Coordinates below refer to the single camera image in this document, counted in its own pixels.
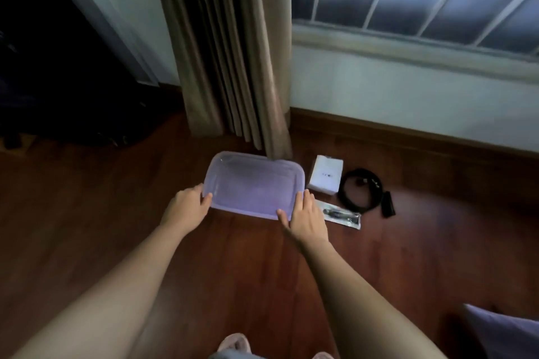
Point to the white wall trim strip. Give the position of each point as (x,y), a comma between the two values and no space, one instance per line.
(94,13)

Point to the pink slipper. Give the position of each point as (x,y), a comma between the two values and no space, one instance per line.
(233,344)
(323,355)

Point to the purple plastic container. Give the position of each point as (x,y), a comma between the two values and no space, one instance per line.
(252,186)

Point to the purple cushion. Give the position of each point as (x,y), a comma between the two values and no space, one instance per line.
(505,337)

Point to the packaged black tool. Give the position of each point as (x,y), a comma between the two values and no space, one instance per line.
(341,215)

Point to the small white box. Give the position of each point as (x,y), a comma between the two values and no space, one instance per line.
(325,173)

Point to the black belt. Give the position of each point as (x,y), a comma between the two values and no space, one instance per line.
(342,192)

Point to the white window trim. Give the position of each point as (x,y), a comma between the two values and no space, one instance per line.
(400,51)

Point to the person's left hand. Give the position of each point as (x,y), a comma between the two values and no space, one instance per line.
(185,209)

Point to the person's right forearm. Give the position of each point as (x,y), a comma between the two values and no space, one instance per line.
(366,308)

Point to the brown curtain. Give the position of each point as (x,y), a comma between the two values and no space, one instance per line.
(219,35)

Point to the small black cylinder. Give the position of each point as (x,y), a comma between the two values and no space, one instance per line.
(388,205)

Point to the person's right hand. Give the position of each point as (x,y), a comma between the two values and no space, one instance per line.
(307,224)

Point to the person's left forearm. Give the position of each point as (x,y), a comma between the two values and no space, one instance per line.
(109,295)

